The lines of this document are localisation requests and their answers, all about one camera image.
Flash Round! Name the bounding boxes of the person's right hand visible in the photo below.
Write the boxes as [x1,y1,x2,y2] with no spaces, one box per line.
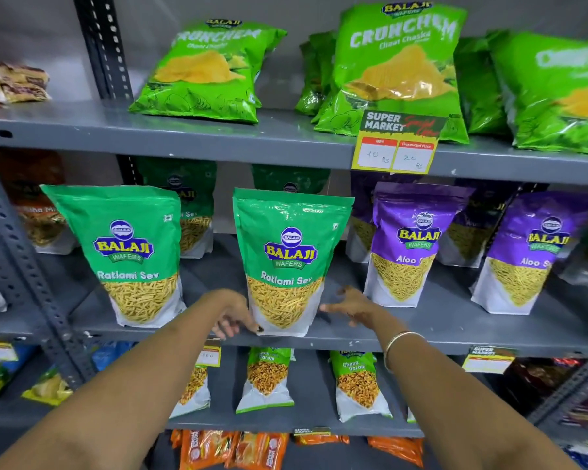
[318,286,392,334]

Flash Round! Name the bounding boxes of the person's left hand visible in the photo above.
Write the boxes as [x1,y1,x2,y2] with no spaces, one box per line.
[202,289,266,341]

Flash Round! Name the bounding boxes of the person's right forearm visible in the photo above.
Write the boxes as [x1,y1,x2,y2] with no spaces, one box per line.
[372,310,582,470]

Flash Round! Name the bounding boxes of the person's left forearm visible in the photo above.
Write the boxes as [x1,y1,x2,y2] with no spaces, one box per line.
[0,291,217,470]

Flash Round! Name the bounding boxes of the green and white chana pouch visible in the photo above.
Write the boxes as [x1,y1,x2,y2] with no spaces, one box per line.
[169,364,212,420]
[235,347,296,415]
[329,350,394,424]

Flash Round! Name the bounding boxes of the silver bangle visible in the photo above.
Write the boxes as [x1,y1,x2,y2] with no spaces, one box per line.
[383,331,427,373]

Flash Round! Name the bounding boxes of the green sev pouch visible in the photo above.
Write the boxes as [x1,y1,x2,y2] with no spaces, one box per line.
[40,184,187,329]
[232,188,355,337]
[136,157,218,260]
[251,164,332,194]

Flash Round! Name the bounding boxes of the grey metal shelf board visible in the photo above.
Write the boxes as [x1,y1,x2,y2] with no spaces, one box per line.
[0,234,588,361]
[0,346,537,439]
[0,99,588,188]

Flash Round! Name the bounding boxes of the purple sev pouch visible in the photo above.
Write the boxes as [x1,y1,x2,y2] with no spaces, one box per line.
[363,182,475,308]
[345,171,418,264]
[435,179,520,269]
[470,190,588,316]

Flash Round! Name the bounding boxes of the orange snack packet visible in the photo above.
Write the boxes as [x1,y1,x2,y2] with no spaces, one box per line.
[232,431,290,470]
[178,430,241,470]
[367,436,425,468]
[293,433,351,446]

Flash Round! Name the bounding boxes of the yellow and black price tag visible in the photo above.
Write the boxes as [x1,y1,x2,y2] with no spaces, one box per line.
[351,110,447,176]

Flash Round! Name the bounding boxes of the dark red snack packet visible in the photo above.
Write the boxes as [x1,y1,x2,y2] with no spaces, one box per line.
[502,357,585,417]

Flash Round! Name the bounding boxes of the grey slotted shelf upright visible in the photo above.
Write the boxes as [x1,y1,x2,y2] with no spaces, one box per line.
[526,347,588,427]
[0,156,97,388]
[72,0,142,186]

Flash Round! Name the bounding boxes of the green chips bag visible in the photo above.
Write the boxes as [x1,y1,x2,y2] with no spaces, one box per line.
[487,31,588,156]
[313,0,470,145]
[453,36,511,138]
[294,31,339,117]
[128,19,288,126]

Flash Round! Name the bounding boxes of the orange snack pouch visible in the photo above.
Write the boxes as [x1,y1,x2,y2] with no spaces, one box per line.
[0,150,77,255]

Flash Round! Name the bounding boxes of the brown snack packet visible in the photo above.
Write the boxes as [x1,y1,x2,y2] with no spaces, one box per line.
[0,61,53,106]

